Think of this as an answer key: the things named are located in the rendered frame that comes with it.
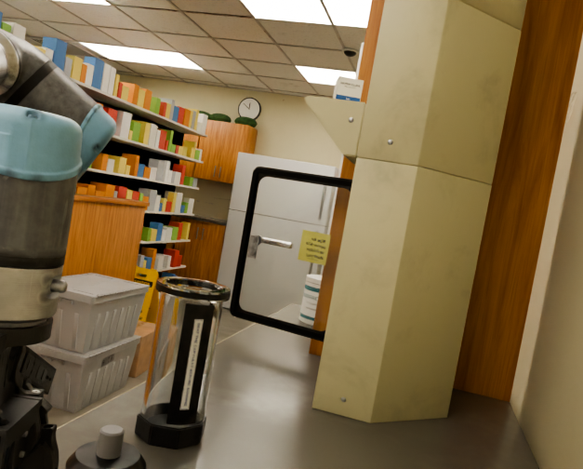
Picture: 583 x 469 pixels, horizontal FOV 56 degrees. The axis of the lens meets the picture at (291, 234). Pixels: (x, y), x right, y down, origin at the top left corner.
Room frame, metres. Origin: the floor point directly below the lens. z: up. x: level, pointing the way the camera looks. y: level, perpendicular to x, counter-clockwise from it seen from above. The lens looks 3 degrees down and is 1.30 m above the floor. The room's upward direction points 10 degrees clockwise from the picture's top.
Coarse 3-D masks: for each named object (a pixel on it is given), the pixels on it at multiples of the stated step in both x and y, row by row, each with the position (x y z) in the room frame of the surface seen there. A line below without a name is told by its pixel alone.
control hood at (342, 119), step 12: (312, 96) 1.03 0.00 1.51; (312, 108) 1.02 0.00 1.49; (324, 108) 1.02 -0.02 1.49; (336, 108) 1.01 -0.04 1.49; (348, 108) 1.01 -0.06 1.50; (360, 108) 1.00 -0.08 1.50; (324, 120) 1.02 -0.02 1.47; (336, 120) 1.01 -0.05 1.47; (348, 120) 1.01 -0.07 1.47; (360, 120) 1.00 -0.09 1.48; (336, 132) 1.01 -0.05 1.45; (348, 132) 1.00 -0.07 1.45; (360, 132) 1.00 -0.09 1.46; (336, 144) 1.01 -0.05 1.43; (348, 144) 1.00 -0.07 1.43; (348, 156) 1.02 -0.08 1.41
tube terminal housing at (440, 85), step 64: (448, 0) 0.97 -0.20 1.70; (384, 64) 0.99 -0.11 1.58; (448, 64) 0.99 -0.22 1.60; (512, 64) 1.07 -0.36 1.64; (384, 128) 0.99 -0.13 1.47; (448, 128) 1.00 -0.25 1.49; (384, 192) 0.98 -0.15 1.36; (448, 192) 1.02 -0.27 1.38; (384, 256) 0.98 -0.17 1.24; (448, 256) 1.03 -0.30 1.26; (384, 320) 0.97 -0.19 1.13; (448, 320) 1.05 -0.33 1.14; (320, 384) 1.00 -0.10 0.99; (384, 384) 0.98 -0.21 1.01; (448, 384) 1.07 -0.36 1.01
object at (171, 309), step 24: (192, 288) 0.83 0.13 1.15; (216, 288) 0.82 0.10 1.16; (168, 312) 0.75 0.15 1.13; (216, 312) 0.77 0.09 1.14; (168, 336) 0.75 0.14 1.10; (216, 336) 0.78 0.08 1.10; (168, 360) 0.75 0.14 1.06; (168, 384) 0.75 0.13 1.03; (144, 408) 0.77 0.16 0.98; (168, 408) 0.75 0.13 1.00
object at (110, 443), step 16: (112, 432) 0.63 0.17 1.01; (80, 448) 0.64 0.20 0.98; (96, 448) 0.64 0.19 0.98; (112, 448) 0.62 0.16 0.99; (128, 448) 0.66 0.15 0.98; (80, 464) 0.60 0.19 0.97; (96, 464) 0.60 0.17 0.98; (112, 464) 0.61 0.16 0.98; (128, 464) 0.62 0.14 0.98; (144, 464) 0.64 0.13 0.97
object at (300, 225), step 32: (288, 192) 1.38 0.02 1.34; (320, 192) 1.35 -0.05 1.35; (256, 224) 1.41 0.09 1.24; (288, 224) 1.38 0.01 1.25; (320, 224) 1.34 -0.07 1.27; (256, 256) 1.41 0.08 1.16; (288, 256) 1.37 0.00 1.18; (320, 256) 1.33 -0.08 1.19; (256, 288) 1.40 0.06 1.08; (288, 288) 1.36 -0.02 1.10; (320, 288) 1.33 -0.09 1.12; (288, 320) 1.36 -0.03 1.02; (320, 320) 1.32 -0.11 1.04
